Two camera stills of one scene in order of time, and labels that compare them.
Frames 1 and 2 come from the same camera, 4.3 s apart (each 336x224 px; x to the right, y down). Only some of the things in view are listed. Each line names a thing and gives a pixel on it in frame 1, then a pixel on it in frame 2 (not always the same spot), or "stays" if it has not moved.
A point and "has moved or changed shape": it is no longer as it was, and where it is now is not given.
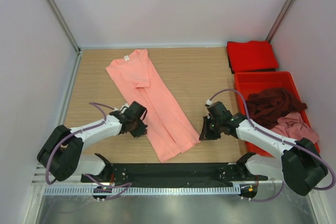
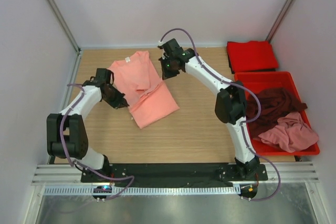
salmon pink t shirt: (167, 133) has moved or changed shape
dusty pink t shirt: (292, 126) stays
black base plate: (174, 174) stays
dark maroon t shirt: (264, 107) stays
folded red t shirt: (253, 55) stays
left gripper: (142, 130) to (120, 102)
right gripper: (206, 134) to (167, 74)
